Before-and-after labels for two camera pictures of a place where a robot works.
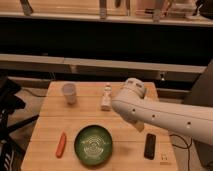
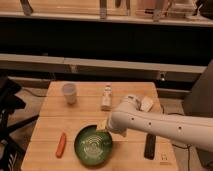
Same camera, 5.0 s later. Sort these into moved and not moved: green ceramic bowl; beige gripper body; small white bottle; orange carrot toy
Moved: beige gripper body
Not moved: orange carrot toy; green ceramic bowl; small white bottle
